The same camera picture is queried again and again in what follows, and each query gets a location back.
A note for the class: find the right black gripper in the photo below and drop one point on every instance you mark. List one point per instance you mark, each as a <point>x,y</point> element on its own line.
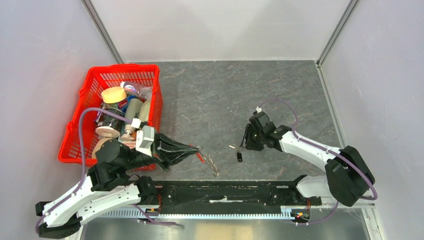
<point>251,146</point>

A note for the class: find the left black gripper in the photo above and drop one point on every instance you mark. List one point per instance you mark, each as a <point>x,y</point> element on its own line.
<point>168,152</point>

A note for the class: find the grey red key holder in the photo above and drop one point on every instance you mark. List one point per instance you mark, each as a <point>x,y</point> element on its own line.
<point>206,158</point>

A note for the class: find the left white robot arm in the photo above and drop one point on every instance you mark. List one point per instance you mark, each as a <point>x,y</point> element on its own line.
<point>107,186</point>

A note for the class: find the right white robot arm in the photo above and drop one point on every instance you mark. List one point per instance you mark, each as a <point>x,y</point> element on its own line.
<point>346,178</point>

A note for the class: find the black key fob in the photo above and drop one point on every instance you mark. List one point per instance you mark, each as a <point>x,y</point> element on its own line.
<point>239,156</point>

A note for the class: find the cream bottle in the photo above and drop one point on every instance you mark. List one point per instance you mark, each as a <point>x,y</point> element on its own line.
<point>145,111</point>

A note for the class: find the grey green bottle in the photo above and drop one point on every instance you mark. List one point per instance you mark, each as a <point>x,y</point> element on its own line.
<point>132,112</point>

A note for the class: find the clear plastic bottle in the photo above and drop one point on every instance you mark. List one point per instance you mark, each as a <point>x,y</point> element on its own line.
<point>138,90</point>

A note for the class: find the yellow lid dark jar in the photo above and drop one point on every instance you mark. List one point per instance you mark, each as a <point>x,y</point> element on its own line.
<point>114,101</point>

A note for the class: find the wooden spool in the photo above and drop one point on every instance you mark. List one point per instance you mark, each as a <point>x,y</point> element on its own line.
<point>98,145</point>

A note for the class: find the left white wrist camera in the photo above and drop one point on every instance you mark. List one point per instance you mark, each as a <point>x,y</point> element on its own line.
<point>145,137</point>

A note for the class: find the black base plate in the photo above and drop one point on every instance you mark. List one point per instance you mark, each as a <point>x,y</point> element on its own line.
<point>226,197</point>

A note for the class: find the white slotted cable duct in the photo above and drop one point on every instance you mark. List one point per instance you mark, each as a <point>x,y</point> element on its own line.
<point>133,213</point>

